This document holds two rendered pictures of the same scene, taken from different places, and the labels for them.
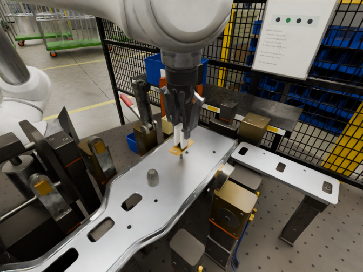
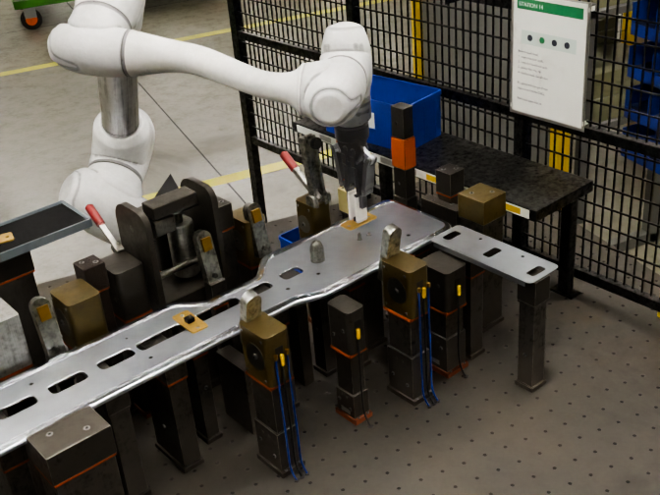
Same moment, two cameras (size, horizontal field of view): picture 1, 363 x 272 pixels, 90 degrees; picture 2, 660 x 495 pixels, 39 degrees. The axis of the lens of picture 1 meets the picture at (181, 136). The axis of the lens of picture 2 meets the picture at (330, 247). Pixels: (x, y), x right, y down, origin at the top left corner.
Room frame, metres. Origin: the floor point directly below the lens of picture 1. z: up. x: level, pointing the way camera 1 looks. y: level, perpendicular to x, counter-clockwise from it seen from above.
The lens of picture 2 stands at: (-1.41, -0.37, 2.01)
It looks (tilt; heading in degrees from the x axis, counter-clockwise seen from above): 29 degrees down; 14
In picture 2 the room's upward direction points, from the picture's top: 5 degrees counter-clockwise
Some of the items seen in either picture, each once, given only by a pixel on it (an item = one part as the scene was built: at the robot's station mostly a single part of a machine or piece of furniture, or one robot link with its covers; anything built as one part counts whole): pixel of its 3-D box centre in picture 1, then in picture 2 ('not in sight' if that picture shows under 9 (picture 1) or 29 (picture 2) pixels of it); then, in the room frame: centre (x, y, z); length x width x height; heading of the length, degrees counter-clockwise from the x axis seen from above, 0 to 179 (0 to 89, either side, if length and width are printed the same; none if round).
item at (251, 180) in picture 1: (240, 204); (448, 318); (0.36, -0.21, 0.84); 0.12 x 0.07 x 0.28; 52
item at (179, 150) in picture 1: (181, 145); (358, 219); (0.43, 0.00, 1.05); 0.08 x 0.04 x 0.01; 142
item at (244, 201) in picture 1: (229, 233); (412, 332); (0.25, -0.14, 0.87); 0.12 x 0.07 x 0.35; 52
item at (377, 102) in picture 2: (176, 71); (381, 110); (1.00, 0.03, 1.09); 0.30 x 0.17 x 0.13; 58
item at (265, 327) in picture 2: not in sight; (276, 400); (-0.01, 0.10, 0.87); 0.12 x 0.07 x 0.35; 52
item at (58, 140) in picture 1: (84, 189); (226, 280); (0.37, 0.32, 0.91); 0.07 x 0.05 x 0.42; 52
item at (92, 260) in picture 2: not in sight; (107, 341); (0.12, 0.52, 0.90); 0.05 x 0.05 x 0.40; 52
